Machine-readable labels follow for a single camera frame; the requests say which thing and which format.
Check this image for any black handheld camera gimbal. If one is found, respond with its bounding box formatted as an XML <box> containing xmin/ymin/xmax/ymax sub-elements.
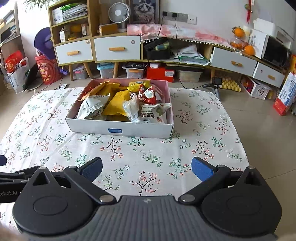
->
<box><xmin>202</xmin><ymin>77</ymin><xmax>222</xmax><ymax>99</ymax></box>

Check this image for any black storage basket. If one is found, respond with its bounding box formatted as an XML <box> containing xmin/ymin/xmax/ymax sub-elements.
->
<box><xmin>144</xmin><ymin>38</ymin><xmax>171</xmax><ymax>60</ymax></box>

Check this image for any red shoe box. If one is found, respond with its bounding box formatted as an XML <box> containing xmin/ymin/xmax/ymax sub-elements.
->
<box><xmin>147</xmin><ymin>66</ymin><xmax>175</xmax><ymax>83</ymax></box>

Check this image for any red white candy bag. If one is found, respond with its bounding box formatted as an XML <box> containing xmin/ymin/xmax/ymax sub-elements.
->
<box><xmin>138</xmin><ymin>84</ymin><xmax>157</xmax><ymax>104</ymax></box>

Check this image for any blue lid storage bin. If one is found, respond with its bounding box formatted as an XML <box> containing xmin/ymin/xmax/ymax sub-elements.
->
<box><xmin>97</xmin><ymin>62</ymin><xmax>114</xmax><ymax>79</ymax></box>

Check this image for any white desk fan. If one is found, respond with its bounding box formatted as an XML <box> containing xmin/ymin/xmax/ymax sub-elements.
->
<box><xmin>108</xmin><ymin>2</ymin><xmax>131</xmax><ymax>32</ymax></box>

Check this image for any long wooden tv cabinet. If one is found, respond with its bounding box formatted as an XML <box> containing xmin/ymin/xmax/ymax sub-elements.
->
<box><xmin>93</xmin><ymin>35</ymin><xmax>285</xmax><ymax>87</ymax></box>

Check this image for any framed cat picture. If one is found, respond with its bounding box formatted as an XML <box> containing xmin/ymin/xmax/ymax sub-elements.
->
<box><xmin>130</xmin><ymin>0</ymin><xmax>159</xmax><ymax>24</ymax></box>

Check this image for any white nut snack bag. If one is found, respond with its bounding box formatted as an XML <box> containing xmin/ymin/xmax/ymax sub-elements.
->
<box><xmin>139</xmin><ymin>103</ymin><xmax>171</xmax><ymax>124</ymax></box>

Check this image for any wall power socket strip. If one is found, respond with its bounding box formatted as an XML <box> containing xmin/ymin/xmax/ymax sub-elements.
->
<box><xmin>162</xmin><ymin>11</ymin><xmax>197</xmax><ymax>25</ymax></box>

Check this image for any pink cardboard box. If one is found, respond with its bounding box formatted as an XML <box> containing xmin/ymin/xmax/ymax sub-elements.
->
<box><xmin>66</xmin><ymin>79</ymin><xmax>174</xmax><ymax>138</ymax></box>

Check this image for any orange fruit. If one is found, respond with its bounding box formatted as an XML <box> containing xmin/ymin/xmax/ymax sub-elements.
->
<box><xmin>243</xmin><ymin>45</ymin><xmax>255</xmax><ymax>56</ymax></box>
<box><xmin>232</xmin><ymin>27</ymin><xmax>245</xmax><ymax>38</ymax></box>

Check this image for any microwave oven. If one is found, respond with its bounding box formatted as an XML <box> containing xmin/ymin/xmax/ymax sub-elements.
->
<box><xmin>248</xmin><ymin>29</ymin><xmax>292</xmax><ymax>69</ymax></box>

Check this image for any yellow biscuit packet blue logo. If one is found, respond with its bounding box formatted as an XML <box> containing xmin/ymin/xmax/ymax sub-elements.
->
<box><xmin>127</xmin><ymin>80</ymin><xmax>151</xmax><ymax>92</ymax></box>

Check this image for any gold wafer bar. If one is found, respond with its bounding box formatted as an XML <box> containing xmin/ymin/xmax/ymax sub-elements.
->
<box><xmin>79</xmin><ymin>81</ymin><xmax>109</xmax><ymax>101</ymax></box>

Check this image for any yellow snack bag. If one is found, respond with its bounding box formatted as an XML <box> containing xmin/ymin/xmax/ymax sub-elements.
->
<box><xmin>97</xmin><ymin>82</ymin><xmax>127</xmax><ymax>95</ymax></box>
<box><xmin>102</xmin><ymin>90</ymin><xmax>130</xmax><ymax>116</ymax></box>

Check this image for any floral tablecloth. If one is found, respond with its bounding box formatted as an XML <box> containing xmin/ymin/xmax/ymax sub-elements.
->
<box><xmin>1</xmin><ymin>88</ymin><xmax>249</xmax><ymax>197</ymax></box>

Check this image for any clear white bread packet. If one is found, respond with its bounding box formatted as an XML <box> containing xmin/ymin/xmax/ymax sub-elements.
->
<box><xmin>122</xmin><ymin>93</ymin><xmax>139</xmax><ymax>123</ymax></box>

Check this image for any colorful toy box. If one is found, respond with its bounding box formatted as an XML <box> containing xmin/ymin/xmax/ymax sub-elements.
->
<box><xmin>240</xmin><ymin>76</ymin><xmax>271</xmax><ymax>100</ymax></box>

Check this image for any brown cardboard box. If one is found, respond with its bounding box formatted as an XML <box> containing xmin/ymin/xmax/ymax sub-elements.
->
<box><xmin>98</xmin><ymin>23</ymin><xmax>118</xmax><ymax>36</ymax></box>

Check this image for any clear storage bin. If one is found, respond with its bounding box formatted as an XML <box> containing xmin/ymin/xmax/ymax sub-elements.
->
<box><xmin>126</xmin><ymin>68</ymin><xmax>144</xmax><ymax>79</ymax></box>

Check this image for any wooden shelf cabinet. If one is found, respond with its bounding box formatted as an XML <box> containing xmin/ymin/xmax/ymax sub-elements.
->
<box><xmin>48</xmin><ymin>0</ymin><xmax>100</xmax><ymax>80</ymax></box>

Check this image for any pink cloth runner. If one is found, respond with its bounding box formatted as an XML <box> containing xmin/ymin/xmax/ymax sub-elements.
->
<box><xmin>126</xmin><ymin>24</ymin><xmax>233</xmax><ymax>48</ymax></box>

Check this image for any red gift bag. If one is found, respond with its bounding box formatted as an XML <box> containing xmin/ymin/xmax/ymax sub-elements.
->
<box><xmin>35</xmin><ymin>54</ymin><xmax>62</xmax><ymax>85</ymax></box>

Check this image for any milk carton box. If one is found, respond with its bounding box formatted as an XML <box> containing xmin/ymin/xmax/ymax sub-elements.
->
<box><xmin>273</xmin><ymin>72</ymin><xmax>296</xmax><ymax>116</ymax></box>

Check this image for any white shopping bag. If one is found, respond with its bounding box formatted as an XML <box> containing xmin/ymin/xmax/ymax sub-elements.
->
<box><xmin>5</xmin><ymin>50</ymin><xmax>30</xmax><ymax>94</ymax></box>

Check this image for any purple plush toy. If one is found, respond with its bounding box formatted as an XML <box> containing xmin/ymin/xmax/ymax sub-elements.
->
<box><xmin>34</xmin><ymin>27</ymin><xmax>56</xmax><ymax>60</ymax></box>

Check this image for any yellow egg tray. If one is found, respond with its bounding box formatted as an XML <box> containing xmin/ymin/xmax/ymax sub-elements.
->
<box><xmin>221</xmin><ymin>77</ymin><xmax>241</xmax><ymax>92</ymax></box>

